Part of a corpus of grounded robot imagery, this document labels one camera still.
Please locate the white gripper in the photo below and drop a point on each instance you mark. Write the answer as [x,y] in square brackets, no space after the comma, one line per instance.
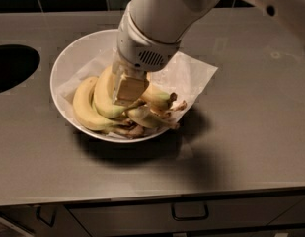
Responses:
[138,51]

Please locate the yellow banana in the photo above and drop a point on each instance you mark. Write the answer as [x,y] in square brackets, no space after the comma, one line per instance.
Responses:
[157,98]
[145,117]
[103,97]
[84,112]

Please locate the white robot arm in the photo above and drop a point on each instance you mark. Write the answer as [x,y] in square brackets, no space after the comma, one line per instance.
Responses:
[289,13]

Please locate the white round bowl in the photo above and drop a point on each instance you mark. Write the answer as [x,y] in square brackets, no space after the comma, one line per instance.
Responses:
[79,50]

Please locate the white paper liner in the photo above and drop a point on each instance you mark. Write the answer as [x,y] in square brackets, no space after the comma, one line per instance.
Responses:
[184,75]

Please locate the black round sink hole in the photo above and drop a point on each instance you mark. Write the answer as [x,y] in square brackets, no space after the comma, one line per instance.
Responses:
[17,64]

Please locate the grey drawer front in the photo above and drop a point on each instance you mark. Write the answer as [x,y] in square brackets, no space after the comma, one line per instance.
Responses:
[237,213]

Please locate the black drawer handle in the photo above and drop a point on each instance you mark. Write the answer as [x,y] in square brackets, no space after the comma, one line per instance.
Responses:
[189,211]

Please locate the black left cabinet handle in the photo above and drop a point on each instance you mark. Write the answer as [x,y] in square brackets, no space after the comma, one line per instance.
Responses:
[46,214]

